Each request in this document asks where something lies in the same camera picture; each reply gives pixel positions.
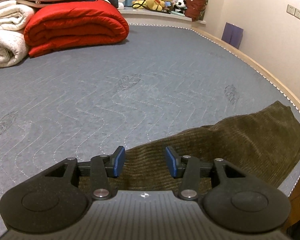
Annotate panda plush toy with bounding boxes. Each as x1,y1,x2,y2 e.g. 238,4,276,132
174,0,187,15

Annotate wooden bed frame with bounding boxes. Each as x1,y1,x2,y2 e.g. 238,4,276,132
191,27,300,230

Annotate white folded blanket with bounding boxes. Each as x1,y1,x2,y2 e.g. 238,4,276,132
0,0,35,68

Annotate grey quilted mattress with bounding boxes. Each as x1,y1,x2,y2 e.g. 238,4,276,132
0,25,300,236

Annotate dark olive corduroy pants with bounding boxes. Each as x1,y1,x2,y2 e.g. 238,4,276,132
78,100,300,196

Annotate yellow plush toy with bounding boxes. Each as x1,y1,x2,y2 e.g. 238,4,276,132
132,0,173,13

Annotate white wall switch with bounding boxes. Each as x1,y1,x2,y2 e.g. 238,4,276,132
286,4,295,15
294,8,300,19

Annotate grey window ledge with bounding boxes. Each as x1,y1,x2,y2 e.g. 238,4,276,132
119,7,206,29

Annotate dark red cushion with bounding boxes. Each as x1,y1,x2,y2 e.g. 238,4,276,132
185,0,209,22

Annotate purple folded mat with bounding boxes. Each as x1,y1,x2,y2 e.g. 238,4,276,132
222,22,243,49

